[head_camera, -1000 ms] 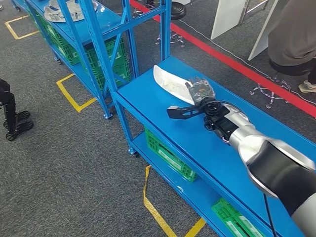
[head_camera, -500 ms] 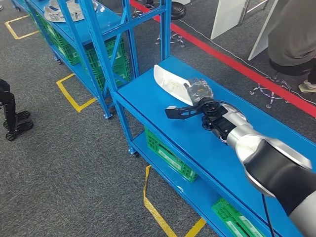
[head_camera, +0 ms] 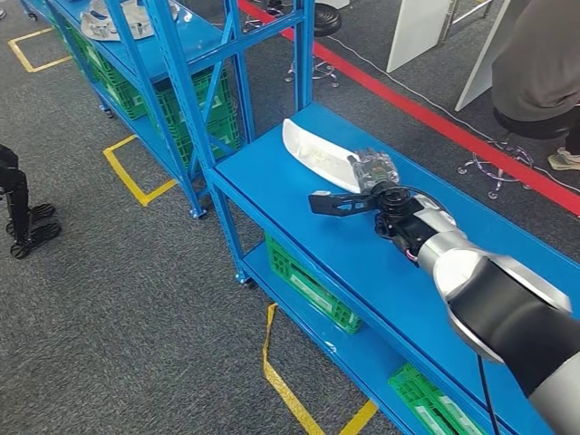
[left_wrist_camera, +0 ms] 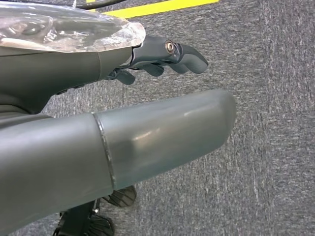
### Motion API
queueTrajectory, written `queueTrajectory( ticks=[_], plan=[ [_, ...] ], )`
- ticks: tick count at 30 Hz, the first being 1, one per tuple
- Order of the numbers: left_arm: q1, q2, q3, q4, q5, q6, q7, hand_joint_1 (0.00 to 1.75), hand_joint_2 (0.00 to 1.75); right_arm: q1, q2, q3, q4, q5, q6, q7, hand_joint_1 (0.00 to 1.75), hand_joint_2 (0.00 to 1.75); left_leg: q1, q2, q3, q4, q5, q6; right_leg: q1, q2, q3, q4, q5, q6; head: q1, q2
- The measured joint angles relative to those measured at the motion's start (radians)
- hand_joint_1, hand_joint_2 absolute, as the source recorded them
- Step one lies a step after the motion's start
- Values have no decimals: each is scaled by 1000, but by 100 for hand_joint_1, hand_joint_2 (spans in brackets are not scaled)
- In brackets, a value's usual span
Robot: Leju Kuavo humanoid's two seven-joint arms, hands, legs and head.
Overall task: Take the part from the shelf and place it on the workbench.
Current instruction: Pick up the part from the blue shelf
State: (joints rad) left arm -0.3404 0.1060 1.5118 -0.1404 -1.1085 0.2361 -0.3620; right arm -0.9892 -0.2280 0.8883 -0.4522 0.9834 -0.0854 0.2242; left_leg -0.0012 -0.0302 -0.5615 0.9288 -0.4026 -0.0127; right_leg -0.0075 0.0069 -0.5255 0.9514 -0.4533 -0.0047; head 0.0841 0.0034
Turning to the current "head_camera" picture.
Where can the grey metal cast part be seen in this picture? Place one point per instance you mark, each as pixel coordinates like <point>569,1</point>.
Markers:
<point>99,24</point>

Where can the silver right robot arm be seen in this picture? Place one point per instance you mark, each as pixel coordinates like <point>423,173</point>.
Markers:
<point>521,324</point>

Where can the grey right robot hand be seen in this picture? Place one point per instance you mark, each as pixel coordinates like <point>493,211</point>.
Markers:
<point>375,168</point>

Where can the white curved shell part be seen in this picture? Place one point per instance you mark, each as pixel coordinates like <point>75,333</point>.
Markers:
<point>317,157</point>

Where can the seated person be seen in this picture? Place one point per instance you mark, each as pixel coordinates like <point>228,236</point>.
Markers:
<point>535,60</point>

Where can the blue metal shelf rack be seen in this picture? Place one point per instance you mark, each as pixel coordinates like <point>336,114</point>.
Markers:
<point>408,288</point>
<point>199,39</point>

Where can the standing robot black foot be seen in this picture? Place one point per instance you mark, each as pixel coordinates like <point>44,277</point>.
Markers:
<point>40,212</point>
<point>42,237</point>

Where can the green plastic crate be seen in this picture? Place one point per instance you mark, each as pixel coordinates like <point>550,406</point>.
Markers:
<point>421,396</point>
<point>217,126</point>
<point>122,96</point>
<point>312,288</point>

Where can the black round stool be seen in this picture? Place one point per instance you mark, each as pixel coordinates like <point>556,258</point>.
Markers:
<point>327,21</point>
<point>535,127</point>

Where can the red floor tape line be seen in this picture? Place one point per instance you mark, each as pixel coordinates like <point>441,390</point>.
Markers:
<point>408,108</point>

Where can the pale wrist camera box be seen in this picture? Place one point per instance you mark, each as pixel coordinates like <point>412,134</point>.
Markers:
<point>335,205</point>

